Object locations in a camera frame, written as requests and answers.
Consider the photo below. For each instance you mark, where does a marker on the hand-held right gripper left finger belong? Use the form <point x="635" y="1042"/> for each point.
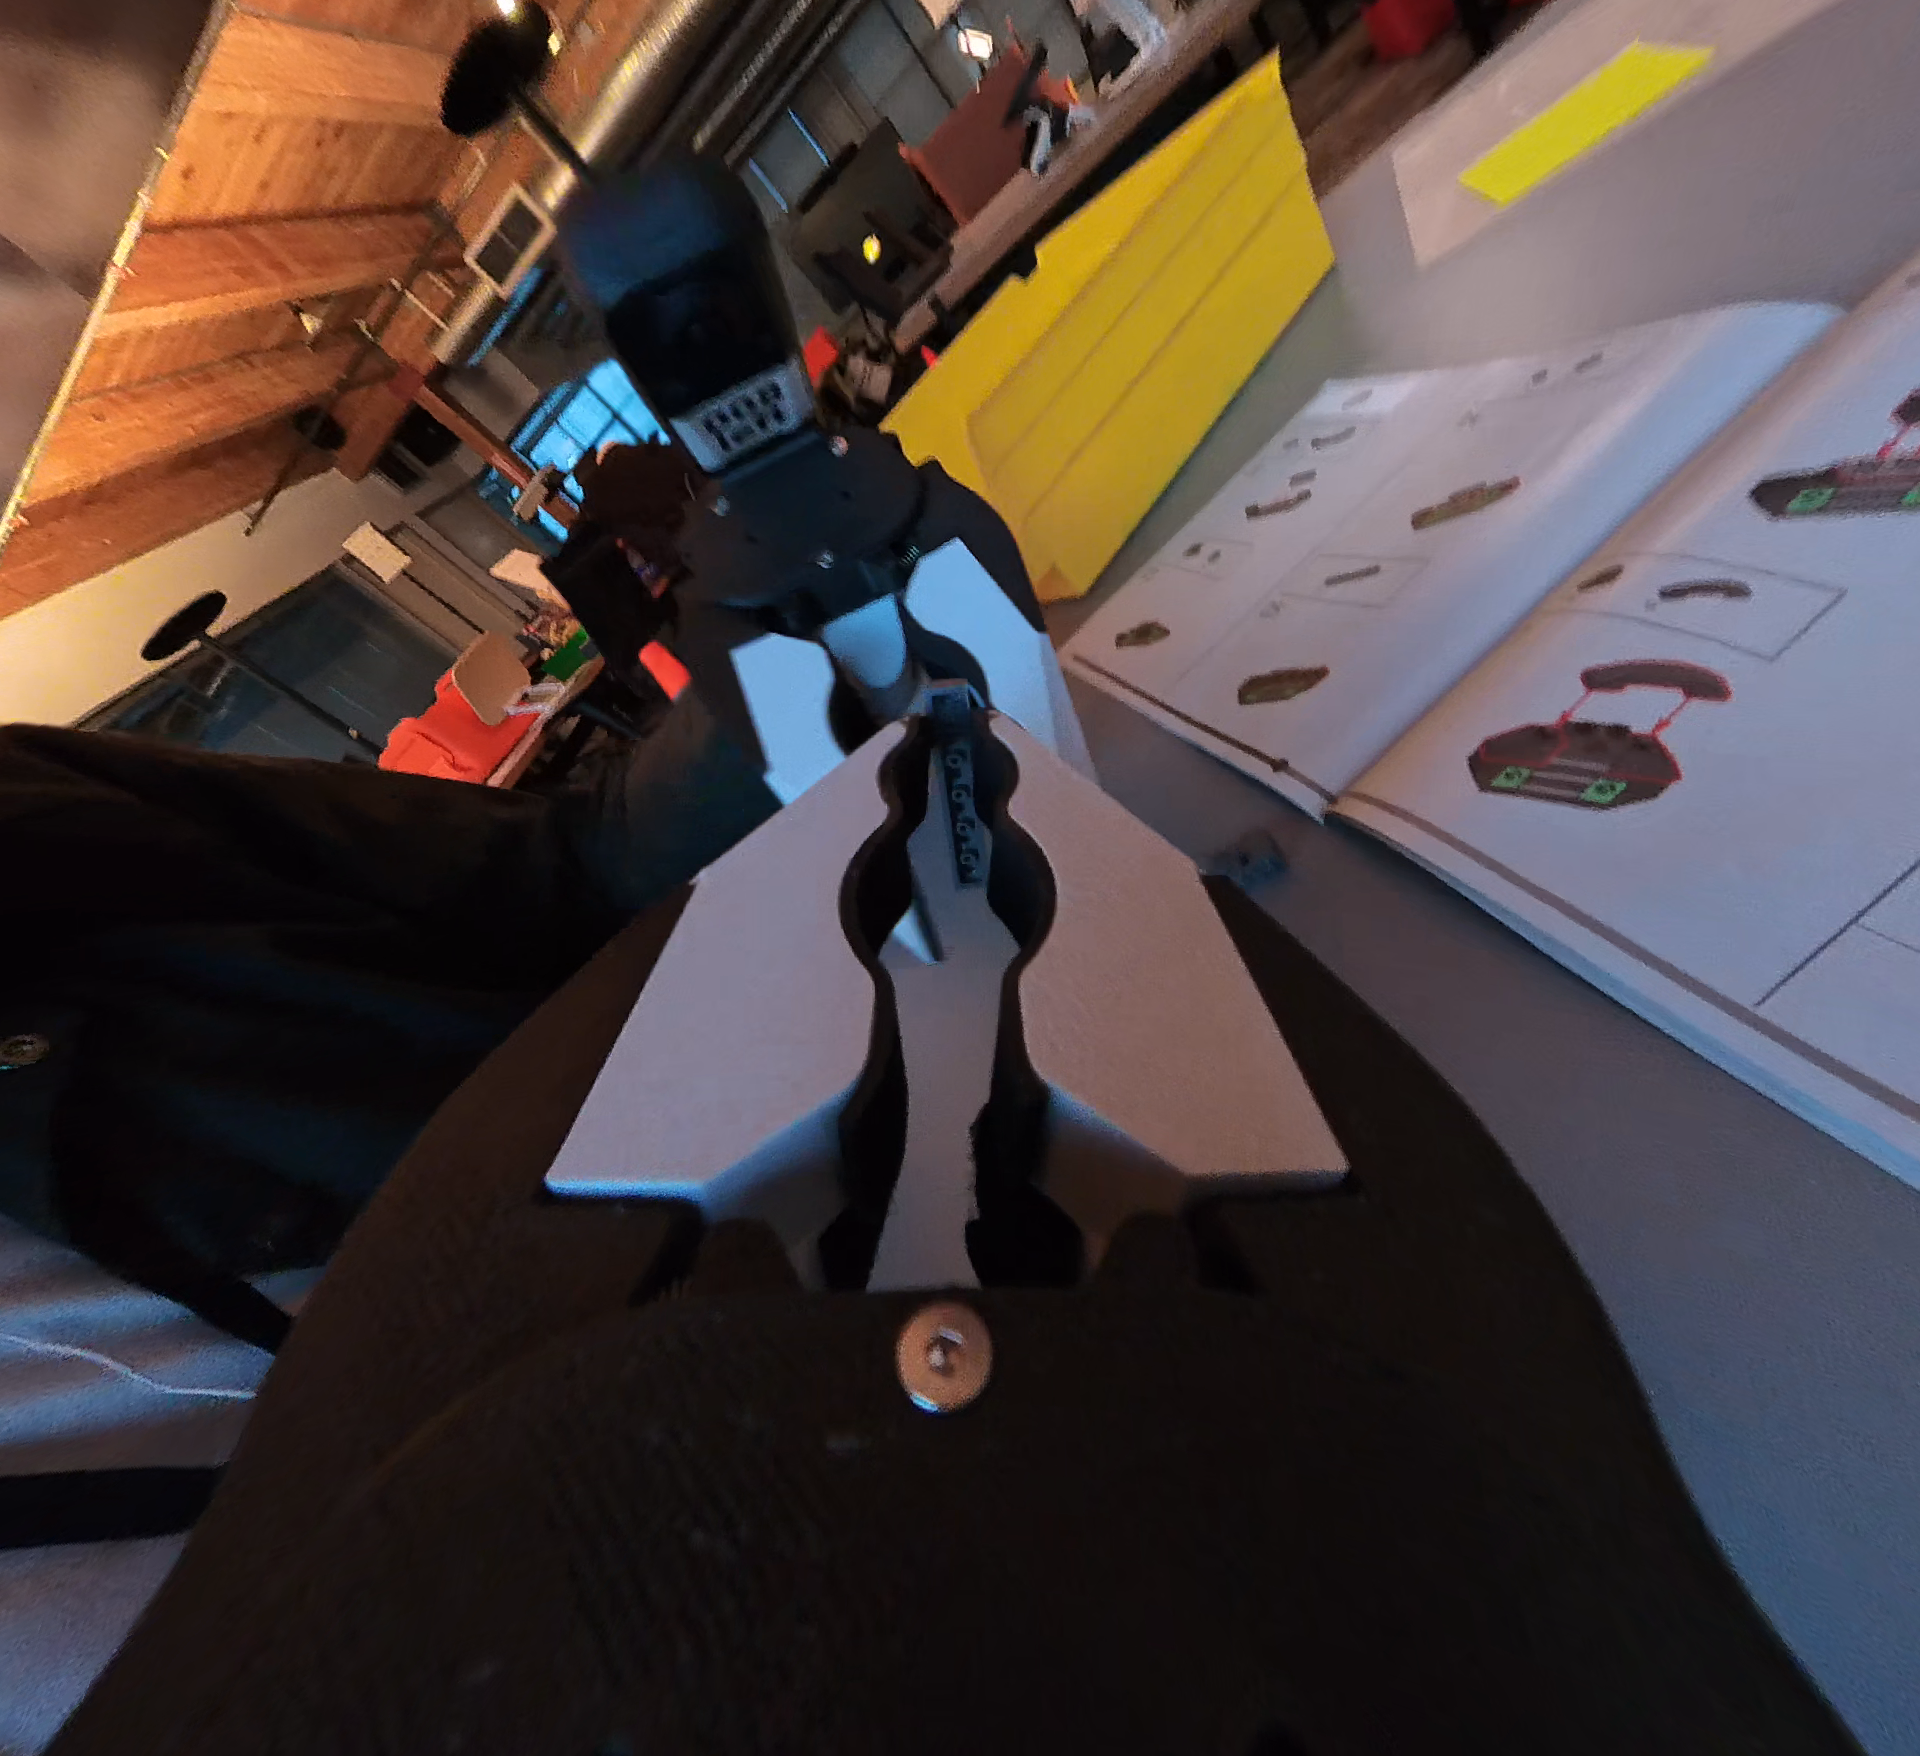
<point x="721" y="1036"/>

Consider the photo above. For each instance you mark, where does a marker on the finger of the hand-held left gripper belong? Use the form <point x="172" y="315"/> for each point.
<point x="786" y="714"/>
<point x="996" y="631"/>

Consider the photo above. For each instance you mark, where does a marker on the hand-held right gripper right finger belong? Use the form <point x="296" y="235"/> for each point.
<point x="1171" y="1036"/>

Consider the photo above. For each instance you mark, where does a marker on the dark grey brick plate assembly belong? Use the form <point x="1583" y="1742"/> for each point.
<point x="960" y="811"/>

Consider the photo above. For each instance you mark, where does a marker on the small grey brick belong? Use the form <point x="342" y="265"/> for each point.
<point x="1248" y="860"/>

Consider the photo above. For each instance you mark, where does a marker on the person's left forearm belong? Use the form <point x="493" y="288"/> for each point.
<point x="300" y="915"/>

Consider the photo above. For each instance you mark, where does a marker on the tan cardboard box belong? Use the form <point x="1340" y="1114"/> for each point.
<point x="495" y="673"/>

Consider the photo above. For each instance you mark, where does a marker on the yellow parts bin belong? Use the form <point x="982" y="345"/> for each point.
<point x="1140" y="332"/>

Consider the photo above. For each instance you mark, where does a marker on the orange crate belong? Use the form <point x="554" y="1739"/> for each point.
<point x="441" y="745"/>

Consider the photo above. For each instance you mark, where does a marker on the white air vent grille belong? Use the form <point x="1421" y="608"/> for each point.
<point x="515" y="239"/>

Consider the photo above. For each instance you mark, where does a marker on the brown board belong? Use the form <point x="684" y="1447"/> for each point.
<point x="974" y="136"/>

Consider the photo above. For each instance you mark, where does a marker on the black pendant lamp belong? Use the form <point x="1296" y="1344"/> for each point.
<point x="183" y="627"/>
<point x="495" y="78"/>

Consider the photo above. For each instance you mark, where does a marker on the open instruction booklet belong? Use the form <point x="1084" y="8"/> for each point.
<point x="1695" y="872"/>

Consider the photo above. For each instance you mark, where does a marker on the person in dark jacket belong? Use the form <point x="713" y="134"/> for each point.
<point x="105" y="1338"/>

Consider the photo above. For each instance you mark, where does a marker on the yellow paper sheet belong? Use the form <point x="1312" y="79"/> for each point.
<point x="1590" y="122"/>

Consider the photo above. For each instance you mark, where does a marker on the clear plastic sleeve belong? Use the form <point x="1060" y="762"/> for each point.
<point x="1769" y="1"/>

